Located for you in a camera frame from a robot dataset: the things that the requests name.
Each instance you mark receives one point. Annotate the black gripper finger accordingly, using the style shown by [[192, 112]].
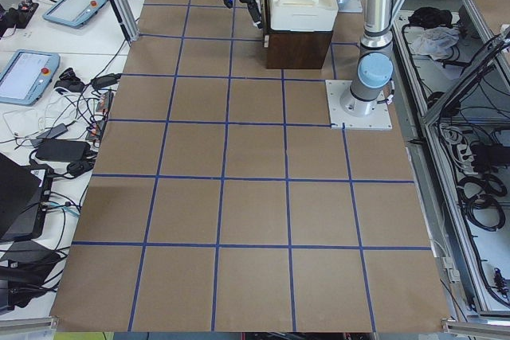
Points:
[[255, 14]]

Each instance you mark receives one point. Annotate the wooden drawer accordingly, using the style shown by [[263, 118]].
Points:
[[265, 23]]

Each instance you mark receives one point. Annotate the dark brown wooden cabinet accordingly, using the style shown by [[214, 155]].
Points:
[[297, 50]]

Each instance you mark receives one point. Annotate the blue teach pendant far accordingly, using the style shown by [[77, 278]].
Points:
[[73, 13]]

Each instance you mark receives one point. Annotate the blue teach pendant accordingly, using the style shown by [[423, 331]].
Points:
[[27, 75], [73, 13]]

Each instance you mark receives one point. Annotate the crumpled white cloth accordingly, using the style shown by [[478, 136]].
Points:
[[436, 43]]

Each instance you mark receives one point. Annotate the large black power brick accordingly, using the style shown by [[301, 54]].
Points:
[[59, 150]]

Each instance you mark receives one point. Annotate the blue teach pendant near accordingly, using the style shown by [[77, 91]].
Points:
[[27, 75]]

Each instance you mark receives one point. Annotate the black laptop computer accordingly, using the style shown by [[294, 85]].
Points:
[[24, 190]]

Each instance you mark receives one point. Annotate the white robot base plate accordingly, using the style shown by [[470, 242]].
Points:
[[347, 112]]

